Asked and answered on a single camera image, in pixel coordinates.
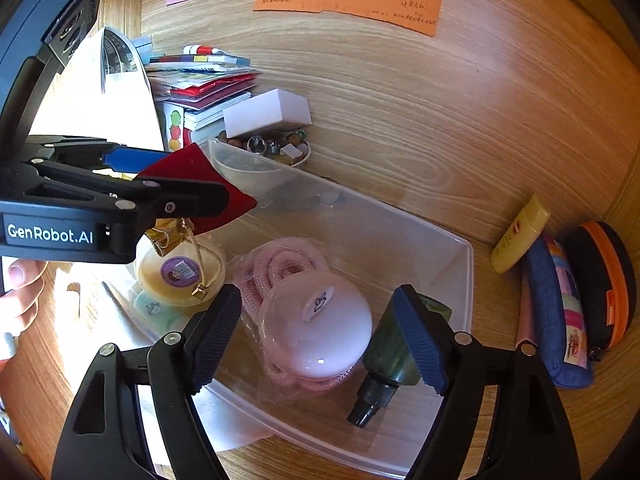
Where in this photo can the clear plastic storage bin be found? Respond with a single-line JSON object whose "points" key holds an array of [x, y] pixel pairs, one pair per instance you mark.
{"points": [[377, 248]]}

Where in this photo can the clear bowl of trinkets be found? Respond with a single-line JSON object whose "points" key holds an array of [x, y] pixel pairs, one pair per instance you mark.
{"points": [[270, 152]]}

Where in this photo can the blue patterned pencil pouch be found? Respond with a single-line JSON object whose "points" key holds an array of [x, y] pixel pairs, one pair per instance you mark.
{"points": [[558, 320]]}

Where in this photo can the red velvet pouch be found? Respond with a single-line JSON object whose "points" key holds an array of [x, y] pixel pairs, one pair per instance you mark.
{"points": [[191, 188]]}

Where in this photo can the fruit sticker sheet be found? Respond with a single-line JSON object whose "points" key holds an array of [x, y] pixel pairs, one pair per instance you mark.
{"points": [[174, 126]]}

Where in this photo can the translucent plastic jar with lid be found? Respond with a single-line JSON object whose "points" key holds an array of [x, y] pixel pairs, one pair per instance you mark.
{"points": [[187, 277]]}

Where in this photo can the yellow cream tube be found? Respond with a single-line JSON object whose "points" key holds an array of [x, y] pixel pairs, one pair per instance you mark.
{"points": [[520, 235]]}

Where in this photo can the person's left hand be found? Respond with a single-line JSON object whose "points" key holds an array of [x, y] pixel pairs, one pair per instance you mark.
{"points": [[23, 285]]}

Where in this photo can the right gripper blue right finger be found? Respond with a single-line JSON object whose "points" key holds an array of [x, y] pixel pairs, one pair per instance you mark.
{"points": [[459, 369]]}

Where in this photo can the dark green spray bottle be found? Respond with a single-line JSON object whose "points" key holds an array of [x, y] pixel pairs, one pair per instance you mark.
{"points": [[389, 365]]}

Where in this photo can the small white box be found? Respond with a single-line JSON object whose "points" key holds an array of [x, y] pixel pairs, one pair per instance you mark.
{"points": [[275, 110]]}

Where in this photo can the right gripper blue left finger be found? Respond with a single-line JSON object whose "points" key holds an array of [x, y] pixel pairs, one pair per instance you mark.
{"points": [[179, 365]]}

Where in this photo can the stack of books and cards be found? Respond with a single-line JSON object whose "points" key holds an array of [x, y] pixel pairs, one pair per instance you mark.
{"points": [[202, 79]]}

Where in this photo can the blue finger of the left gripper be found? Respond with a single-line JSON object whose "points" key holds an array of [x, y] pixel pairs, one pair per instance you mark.
{"points": [[124, 159], [82, 194]]}

